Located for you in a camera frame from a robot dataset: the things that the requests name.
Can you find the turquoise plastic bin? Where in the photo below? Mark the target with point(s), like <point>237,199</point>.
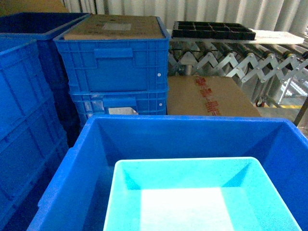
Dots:
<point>195,194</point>

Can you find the blue crate stack left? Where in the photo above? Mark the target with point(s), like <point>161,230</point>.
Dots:
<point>32,139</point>

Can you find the brown cardboard box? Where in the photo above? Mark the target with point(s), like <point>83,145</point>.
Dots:
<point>207,96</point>

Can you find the blue crate lower stacked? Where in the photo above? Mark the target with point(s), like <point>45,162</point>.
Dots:
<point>152,102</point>

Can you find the blue crate with cardboard lid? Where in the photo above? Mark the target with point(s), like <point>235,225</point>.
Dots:
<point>115,53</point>

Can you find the black compartment tray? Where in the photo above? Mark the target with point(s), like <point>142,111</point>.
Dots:
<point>212,30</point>

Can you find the large blue crate front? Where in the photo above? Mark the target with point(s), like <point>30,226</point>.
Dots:
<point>77,197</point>

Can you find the expandable roller conveyor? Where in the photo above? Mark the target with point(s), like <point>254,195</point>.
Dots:
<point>273,75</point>

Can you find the white foam sheet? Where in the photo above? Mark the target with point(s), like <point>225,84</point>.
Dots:
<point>275,37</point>

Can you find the dark blue crate rear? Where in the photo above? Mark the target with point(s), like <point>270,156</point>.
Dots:
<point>44,27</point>

